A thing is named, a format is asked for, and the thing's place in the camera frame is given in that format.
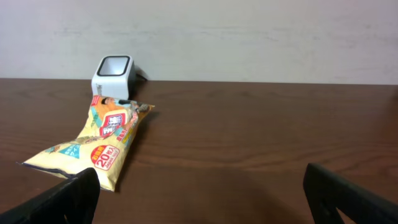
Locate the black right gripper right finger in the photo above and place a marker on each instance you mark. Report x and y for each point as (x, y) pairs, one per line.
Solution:
(328, 194)

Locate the white barcode scanner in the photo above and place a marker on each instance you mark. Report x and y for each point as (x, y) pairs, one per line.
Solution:
(114, 77)

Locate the yellow snack bag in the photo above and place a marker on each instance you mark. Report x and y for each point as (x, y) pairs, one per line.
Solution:
(103, 143)

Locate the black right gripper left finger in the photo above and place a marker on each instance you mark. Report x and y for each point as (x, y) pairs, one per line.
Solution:
(72, 201)

